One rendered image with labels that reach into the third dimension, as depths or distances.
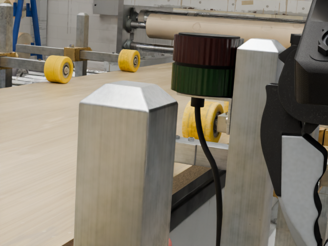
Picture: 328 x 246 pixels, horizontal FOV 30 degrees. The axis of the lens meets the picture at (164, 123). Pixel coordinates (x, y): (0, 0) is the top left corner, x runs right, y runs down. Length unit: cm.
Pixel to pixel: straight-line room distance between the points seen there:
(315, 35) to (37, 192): 55
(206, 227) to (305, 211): 76
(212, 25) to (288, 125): 257
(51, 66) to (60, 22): 960
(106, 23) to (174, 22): 787
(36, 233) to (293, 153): 35
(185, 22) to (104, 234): 274
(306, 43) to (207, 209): 85
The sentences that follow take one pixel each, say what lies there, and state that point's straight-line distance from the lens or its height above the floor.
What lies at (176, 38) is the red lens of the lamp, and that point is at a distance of 52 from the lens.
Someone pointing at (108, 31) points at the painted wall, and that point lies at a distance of 1084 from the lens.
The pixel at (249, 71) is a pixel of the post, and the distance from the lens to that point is 50.
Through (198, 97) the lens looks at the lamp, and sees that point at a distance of 52.
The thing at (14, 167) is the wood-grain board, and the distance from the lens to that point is 92.
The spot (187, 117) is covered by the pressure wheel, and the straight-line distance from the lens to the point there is 109.
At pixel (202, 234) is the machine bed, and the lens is 113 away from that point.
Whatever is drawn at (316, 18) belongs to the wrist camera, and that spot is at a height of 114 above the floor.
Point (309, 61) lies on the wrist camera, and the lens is 30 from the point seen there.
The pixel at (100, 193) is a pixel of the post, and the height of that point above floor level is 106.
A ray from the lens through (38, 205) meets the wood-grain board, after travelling 75.
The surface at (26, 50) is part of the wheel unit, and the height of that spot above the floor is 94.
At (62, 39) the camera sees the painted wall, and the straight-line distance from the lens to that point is 1139.
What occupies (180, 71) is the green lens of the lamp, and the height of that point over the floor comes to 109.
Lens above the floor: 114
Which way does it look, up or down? 11 degrees down
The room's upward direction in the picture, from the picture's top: 4 degrees clockwise
